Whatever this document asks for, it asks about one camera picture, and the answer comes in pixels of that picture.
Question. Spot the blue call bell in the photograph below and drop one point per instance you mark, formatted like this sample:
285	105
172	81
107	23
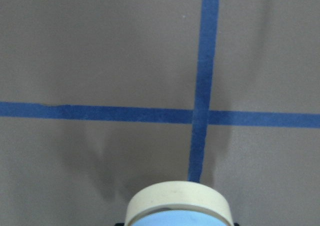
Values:
178	203

